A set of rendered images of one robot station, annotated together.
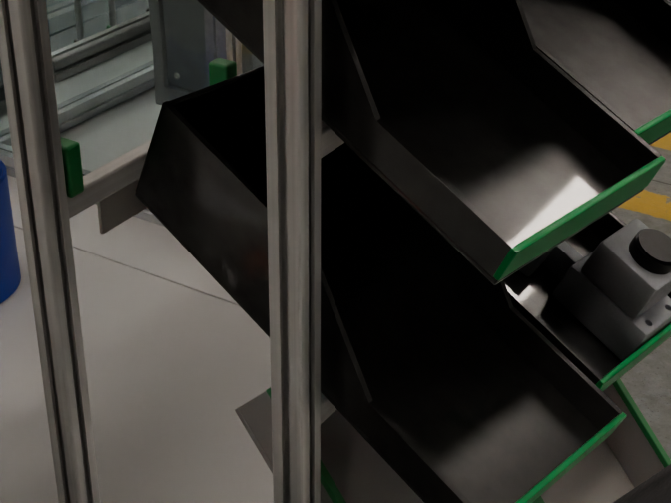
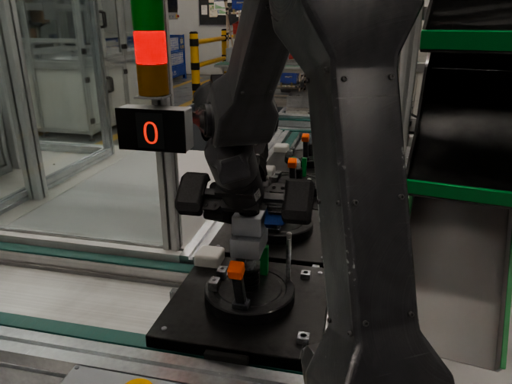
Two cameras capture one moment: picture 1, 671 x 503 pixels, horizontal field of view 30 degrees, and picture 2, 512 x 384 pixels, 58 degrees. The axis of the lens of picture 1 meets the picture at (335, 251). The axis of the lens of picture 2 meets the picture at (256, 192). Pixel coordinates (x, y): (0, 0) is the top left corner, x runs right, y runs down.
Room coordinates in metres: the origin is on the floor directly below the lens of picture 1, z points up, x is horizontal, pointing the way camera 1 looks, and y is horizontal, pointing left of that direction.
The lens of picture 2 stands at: (0.16, -0.49, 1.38)
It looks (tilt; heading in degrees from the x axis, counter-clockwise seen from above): 21 degrees down; 71
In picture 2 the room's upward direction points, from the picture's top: straight up
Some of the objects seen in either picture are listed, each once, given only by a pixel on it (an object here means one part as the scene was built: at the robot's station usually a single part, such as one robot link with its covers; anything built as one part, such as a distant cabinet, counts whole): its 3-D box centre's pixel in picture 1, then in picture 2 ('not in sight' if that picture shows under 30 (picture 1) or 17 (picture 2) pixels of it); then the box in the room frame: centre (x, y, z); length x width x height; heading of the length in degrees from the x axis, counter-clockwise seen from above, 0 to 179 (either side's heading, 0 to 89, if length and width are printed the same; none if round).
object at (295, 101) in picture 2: not in sight; (312, 100); (2.78, 4.92, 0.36); 0.60 x 0.40 x 0.15; 149
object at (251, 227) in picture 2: not in sight; (251, 225); (0.35, 0.10, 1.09); 0.08 x 0.04 x 0.07; 59
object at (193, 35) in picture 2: not in sight; (225, 60); (2.56, 8.29, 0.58); 3.40 x 0.20 x 1.15; 57
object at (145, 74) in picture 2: not in sight; (152, 79); (0.25, 0.29, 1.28); 0.05 x 0.05 x 0.05
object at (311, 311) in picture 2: not in sight; (249, 302); (0.35, 0.09, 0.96); 0.24 x 0.24 x 0.02; 58
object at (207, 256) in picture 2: not in sight; (209, 260); (0.31, 0.23, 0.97); 0.05 x 0.05 x 0.04; 58
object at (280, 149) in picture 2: not in sight; (308, 147); (0.74, 0.73, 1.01); 0.24 x 0.24 x 0.13; 58
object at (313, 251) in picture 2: not in sight; (279, 209); (0.48, 0.31, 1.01); 0.24 x 0.24 x 0.13; 58
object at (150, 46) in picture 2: not in sight; (150, 47); (0.25, 0.29, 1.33); 0.05 x 0.05 x 0.05
